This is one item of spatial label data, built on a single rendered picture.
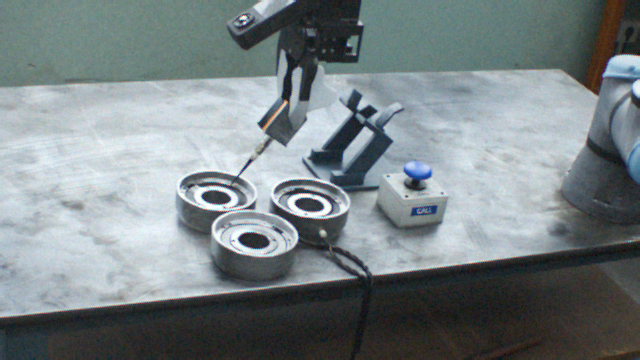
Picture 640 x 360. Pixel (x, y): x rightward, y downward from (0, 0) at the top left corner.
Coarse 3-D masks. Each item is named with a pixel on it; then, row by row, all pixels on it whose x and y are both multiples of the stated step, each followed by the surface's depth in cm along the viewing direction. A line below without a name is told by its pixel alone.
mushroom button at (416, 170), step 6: (408, 162) 143; (414, 162) 142; (420, 162) 143; (408, 168) 141; (414, 168) 141; (420, 168) 141; (426, 168) 141; (408, 174) 141; (414, 174) 140; (420, 174) 140; (426, 174) 140; (432, 174) 141; (414, 180) 142
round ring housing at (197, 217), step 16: (192, 176) 138; (208, 176) 139; (224, 176) 139; (176, 192) 134; (208, 192) 137; (224, 192) 137; (256, 192) 136; (176, 208) 134; (192, 208) 131; (208, 208) 130; (240, 208) 131; (192, 224) 133; (208, 224) 131
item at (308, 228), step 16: (272, 192) 136; (320, 192) 141; (336, 192) 140; (272, 208) 135; (304, 208) 140; (320, 208) 139; (304, 224) 133; (320, 224) 133; (336, 224) 134; (304, 240) 134; (320, 240) 135
